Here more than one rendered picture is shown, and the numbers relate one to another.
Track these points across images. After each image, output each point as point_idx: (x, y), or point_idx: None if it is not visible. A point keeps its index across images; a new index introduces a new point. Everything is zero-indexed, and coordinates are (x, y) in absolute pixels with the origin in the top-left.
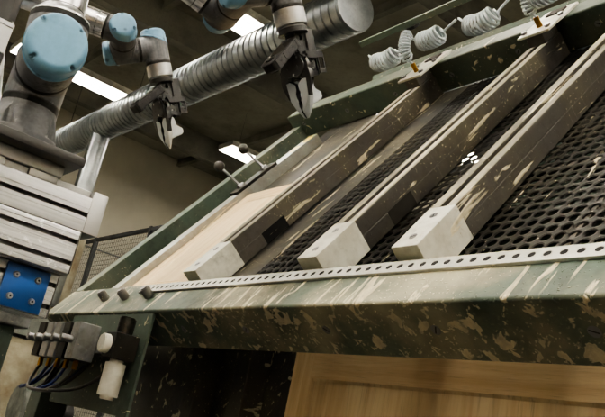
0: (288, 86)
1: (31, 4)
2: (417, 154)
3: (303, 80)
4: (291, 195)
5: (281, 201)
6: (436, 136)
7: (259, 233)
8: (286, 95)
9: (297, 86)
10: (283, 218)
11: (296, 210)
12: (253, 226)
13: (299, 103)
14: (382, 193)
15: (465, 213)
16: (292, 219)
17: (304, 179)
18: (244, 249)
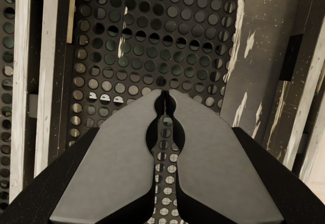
0: (252, 196)
1: None
2: (37, 110)
3: (82, 201)
4: (292, 112)
5: (301, 93)
6: (35, 158)
7: (305, 30)
8: (264, 152)
9: (177, 190)
10: (288, 78)
11: (279, 103)
12: (318, 24)
13: (174, 111)
14: None
15: None
16: (279, 89)
17: (289, 153)
18: None
